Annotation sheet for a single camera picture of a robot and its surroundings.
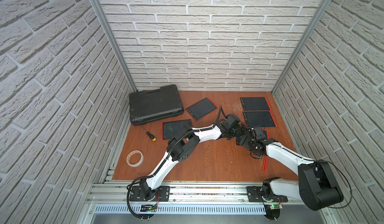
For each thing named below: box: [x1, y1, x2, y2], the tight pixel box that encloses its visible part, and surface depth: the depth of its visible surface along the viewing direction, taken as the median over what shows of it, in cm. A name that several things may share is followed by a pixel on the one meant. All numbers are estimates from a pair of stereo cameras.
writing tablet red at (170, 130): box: [160, 119, 192, 141], surface depth 102 cm
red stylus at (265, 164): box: [262, 155, 269, 175], surface depth 85 cm
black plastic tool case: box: [129, 84, 185, 126], surface depth 103 cm
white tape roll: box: [126, 149, 144, 168], surface depth 86 cm
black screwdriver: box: [140, 125, 157, 142], surface depth 95 cm
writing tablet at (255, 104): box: [240, 97, 272, 112], surface depth 113 cm
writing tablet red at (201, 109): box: [185, 97, 219, 122], surface depth 109 cm
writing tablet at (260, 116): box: [242, 106, 278, 128], surface depth 108 cm
